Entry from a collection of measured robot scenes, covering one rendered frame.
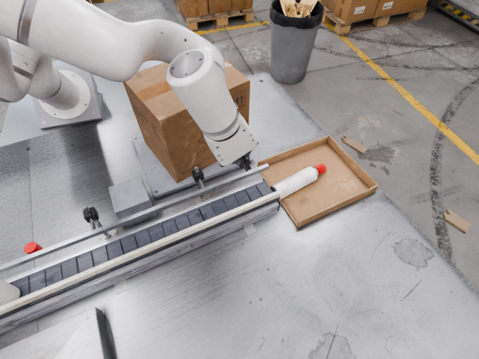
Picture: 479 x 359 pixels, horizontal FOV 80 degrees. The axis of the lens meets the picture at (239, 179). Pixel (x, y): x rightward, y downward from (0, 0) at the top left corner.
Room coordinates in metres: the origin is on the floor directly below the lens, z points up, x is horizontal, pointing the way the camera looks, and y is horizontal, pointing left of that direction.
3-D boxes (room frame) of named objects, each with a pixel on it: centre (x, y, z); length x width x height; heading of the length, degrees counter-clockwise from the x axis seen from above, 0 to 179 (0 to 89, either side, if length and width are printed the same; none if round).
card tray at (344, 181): (0.60, -0.25, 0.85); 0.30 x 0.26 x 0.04; 116
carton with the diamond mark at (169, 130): (0.75, 0.16, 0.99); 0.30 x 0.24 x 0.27; 127
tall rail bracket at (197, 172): (0.50, 0.11, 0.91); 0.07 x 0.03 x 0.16; 26
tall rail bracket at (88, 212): (0.37, 0.38, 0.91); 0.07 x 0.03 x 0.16; 26
